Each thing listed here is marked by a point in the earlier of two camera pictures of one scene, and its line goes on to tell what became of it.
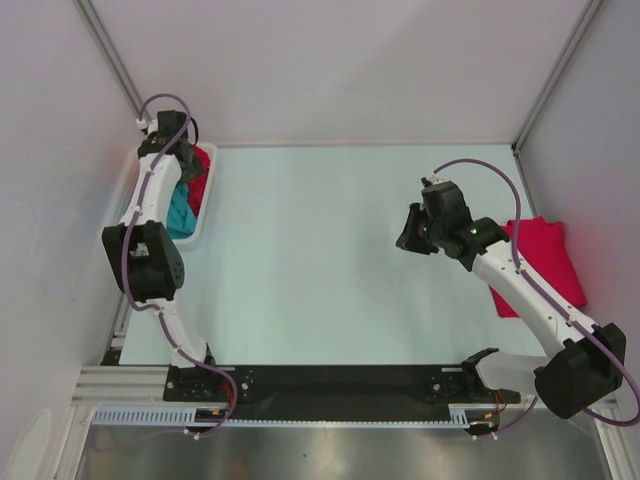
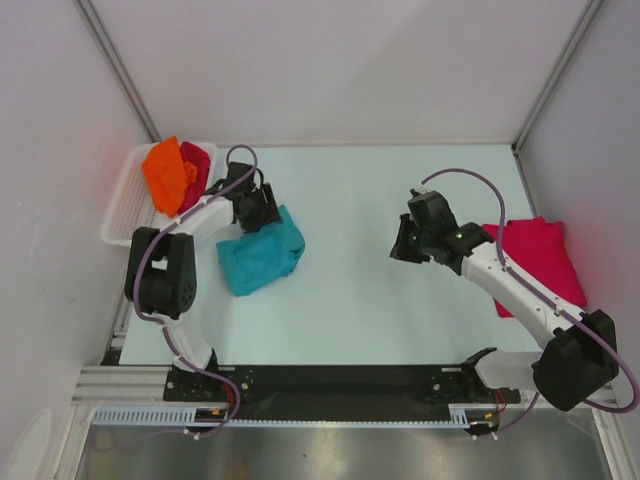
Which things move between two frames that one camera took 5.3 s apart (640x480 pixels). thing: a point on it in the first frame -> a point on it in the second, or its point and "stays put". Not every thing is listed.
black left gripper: (194, 170) -> (269, 212)
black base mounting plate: (249, 391) stays put
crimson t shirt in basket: (196, 189) stays put
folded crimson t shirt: (543, 246) stays put
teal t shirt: (181, 216) -> (263, 255)
